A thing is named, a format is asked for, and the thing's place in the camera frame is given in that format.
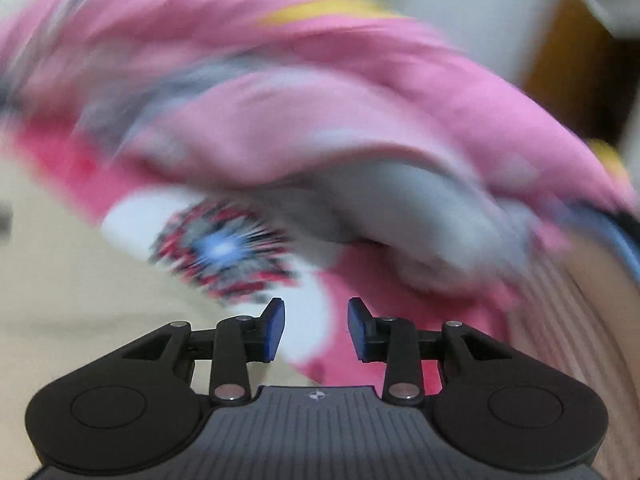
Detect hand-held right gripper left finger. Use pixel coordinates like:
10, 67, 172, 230
122, 297, 287, 404

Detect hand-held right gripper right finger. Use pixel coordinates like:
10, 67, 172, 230
347, 297, 511, 405

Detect beige pants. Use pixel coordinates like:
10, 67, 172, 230
0, 160, 301, 396

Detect stack of folded clothes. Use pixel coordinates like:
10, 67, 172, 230
505, 200, 640, 461

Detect pink floral bed blanket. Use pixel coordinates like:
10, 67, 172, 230
15, 125, 506, 396

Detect pink and blue patterned quilt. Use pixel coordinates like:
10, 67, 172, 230
0, 0, 636, 306

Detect wooden door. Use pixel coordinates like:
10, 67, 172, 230
520, 0, 640, 141

